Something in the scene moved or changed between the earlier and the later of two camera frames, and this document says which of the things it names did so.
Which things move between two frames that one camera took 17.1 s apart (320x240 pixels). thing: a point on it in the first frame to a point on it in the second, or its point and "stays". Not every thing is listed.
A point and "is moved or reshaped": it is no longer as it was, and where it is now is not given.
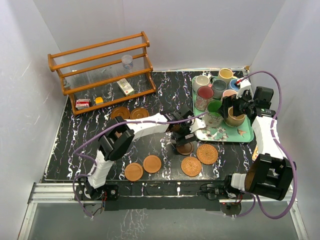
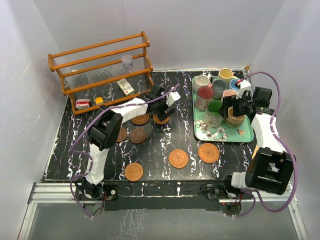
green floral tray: [226, 133] stays
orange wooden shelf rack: [103, 73] stays
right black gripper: [228, 102] stays
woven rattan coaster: [191, 166] to [178, 158]
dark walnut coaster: [186, 149] is moved or reshaped
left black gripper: [180, 139] to [161, 114]
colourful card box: [255, 153] stays
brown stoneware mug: [234, 121] stays
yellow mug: [226, 74] stays
